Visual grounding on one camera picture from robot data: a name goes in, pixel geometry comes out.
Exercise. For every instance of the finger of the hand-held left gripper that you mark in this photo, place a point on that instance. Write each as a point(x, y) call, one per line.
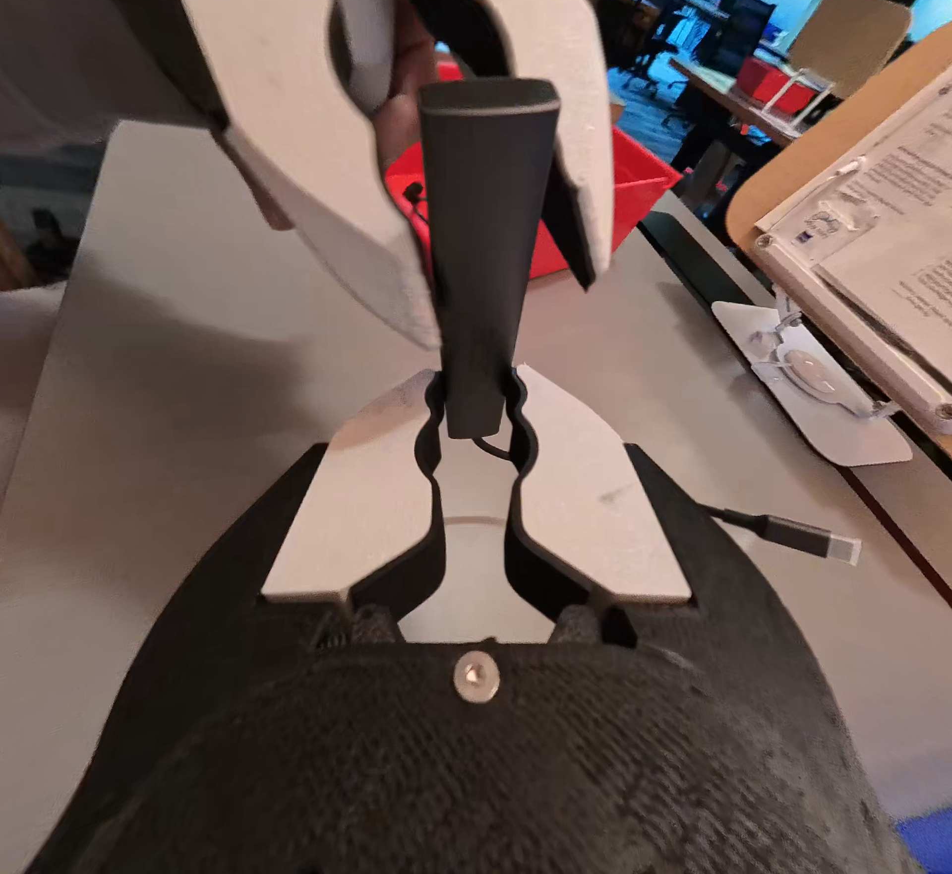
point(275, 70)
point(550, 18)

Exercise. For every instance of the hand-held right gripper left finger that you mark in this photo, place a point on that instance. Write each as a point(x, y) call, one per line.
point(357, 502)

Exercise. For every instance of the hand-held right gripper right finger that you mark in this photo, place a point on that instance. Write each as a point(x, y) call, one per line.
point(595, 517)

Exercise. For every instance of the white desk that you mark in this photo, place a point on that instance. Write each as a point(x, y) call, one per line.
point(186, 405)
point(922, 506)

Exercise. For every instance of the black office chair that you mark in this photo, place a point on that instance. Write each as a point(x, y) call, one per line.
point(658, 11)
point(747, 26)

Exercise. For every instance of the red plastic bin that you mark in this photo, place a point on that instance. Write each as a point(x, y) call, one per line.
point(647, 182)

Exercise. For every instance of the wooden table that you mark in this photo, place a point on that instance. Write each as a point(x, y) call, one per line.
point(729, 96)

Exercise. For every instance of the red box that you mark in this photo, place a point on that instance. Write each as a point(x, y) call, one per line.
point(766, 81)

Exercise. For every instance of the white blister pack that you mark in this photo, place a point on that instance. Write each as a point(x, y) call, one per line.
point(855, 442)

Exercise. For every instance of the wooden board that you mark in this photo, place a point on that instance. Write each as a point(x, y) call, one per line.
point(788, 174)

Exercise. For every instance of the cardboard sign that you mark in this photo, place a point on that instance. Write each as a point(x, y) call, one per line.
point(848, 41)

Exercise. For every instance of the small white packet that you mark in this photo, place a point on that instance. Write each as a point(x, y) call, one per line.
point(833, 219)

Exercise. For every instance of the printed paper sheet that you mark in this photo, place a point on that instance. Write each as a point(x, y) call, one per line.
point(907, 256)

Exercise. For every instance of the blue plastic bin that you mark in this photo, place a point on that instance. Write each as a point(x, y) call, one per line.
point(930, 848)

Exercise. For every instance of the white document frame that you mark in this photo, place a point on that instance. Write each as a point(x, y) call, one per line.
point(833, 301)

